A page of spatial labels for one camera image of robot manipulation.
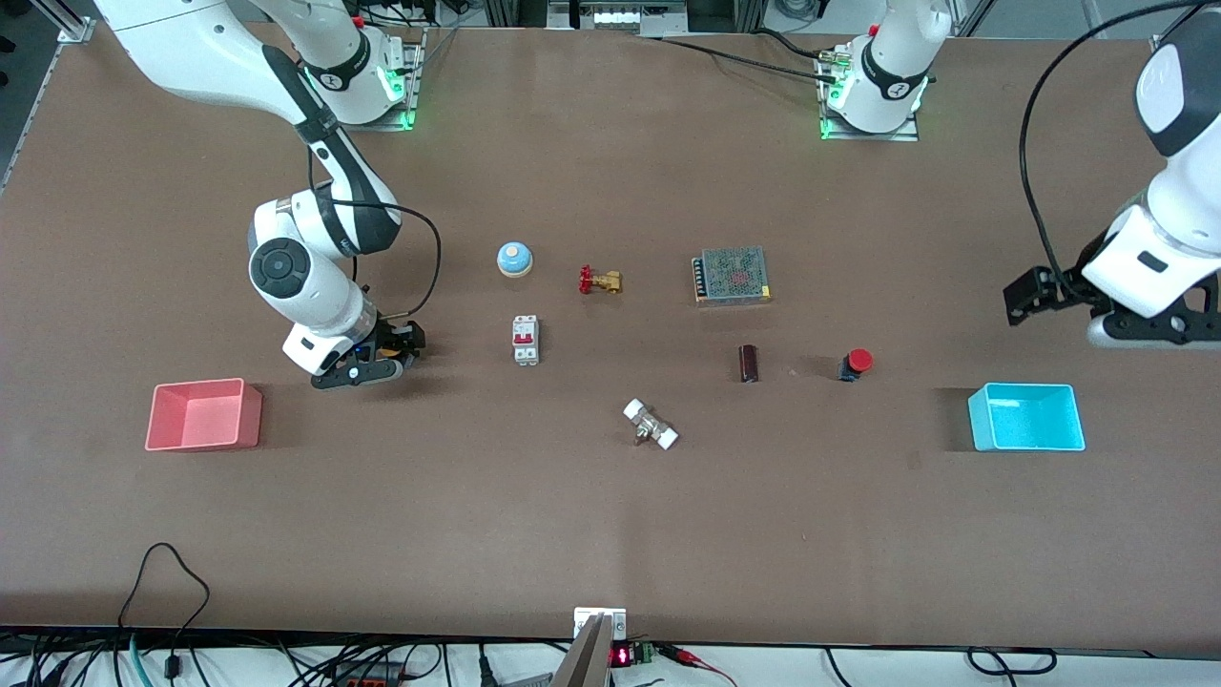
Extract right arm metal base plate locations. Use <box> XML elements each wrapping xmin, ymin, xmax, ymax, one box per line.
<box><xmin>316</xmin><ymin>27</ymin><xmax>427</xmax><ymax>133</ymax></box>

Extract black cable on table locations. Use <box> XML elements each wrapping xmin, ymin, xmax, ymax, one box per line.
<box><xmin>656</xmin><ymin>29</ymin><xmax>842</xmax><ymax>85</ymax></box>

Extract black curled cable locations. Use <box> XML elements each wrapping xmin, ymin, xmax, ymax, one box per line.
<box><xmin>966</xmin><ymin>647</ymin><xmax>1058</xmax><ymax>677</ymax></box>

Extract cyan plastic bin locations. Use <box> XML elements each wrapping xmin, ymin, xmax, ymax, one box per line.
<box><xmin>967</xmin><ymin>383</ymin><xmax>1086</xmax><ymax>452</ymax></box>

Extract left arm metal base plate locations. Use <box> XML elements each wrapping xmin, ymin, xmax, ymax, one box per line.
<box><xmin>818</xmin><ymin>48</ymin><xmax>921</xmax><ymax>143</ymax></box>

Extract metal mesh power supply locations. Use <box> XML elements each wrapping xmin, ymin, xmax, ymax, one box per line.
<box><xmin>692</xmin><ymin>246</ymin><xmax>773</xmax><ymax>306</ymax></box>

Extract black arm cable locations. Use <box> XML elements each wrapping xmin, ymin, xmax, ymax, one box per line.
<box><xmin>307</xmin><ymin>143</ymin><xmax>443</xmax><ymax>321</ymax></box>
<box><xmin>1019</xmin><ymin>0</ymin><xmax>1221</xmax><ymax>292</ymax></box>

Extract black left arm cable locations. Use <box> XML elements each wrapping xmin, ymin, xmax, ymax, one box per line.
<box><xmin>1019</xmin><ymin>0</ymin><xmax>1221</xmax><ymax>292</ymax></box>

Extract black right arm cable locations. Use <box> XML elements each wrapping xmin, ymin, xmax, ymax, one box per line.
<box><xmin>307</xmin><ymin>143</ymin><xmax>443</xmax><ymax>321</ymax></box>

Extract pink plastic bin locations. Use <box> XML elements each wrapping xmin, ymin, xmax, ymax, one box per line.
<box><xmin>145</xmin><ymin>378</ymin><xmax>263</xmax><ymax>452</ymax></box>

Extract metal fitting white ends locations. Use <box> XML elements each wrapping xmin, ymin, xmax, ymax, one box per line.
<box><xmin>622</xmin><ymin>398</ymin><xmax>680</xmax><ymax>452</ymax></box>

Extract red clip wire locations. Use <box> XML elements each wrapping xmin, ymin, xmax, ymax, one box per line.
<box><xmin>658</xmin><ymin>643</ymin><xmax>737</xmax><ymax>687</ymax></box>

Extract black looped cable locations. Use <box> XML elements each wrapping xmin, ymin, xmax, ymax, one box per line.
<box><xmin>116</xmin><ymin>542</ymin><xmax>212</xmax><ymax>680</ymax></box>

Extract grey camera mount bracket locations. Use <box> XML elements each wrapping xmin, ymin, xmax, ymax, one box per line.
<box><xmin>551</xmin><ymin>607</ymin><xmax>629</xmax><ymax>687</ymax></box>

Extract grey device with connectors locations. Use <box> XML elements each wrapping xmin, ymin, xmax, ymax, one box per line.
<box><xmin>548</xmin><ymin>0</ymin><xmax>690</xmax><ymax>37</ymax></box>

